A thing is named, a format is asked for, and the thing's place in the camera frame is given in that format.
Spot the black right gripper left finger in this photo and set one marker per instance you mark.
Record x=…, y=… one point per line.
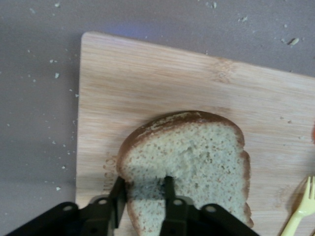
x=118, y=196

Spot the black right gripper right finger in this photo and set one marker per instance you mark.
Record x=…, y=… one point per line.
x=171, y=196

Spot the brown crust bread slice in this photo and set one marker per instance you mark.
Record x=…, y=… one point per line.
x=197, y=152

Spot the wooden cutting board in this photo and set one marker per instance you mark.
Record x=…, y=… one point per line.
x=172, y=81

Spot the yellow plastic fork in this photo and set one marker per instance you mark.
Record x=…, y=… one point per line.
x=299, y=216

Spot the orange fruit slice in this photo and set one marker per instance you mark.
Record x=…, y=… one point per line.
x=313, y=134

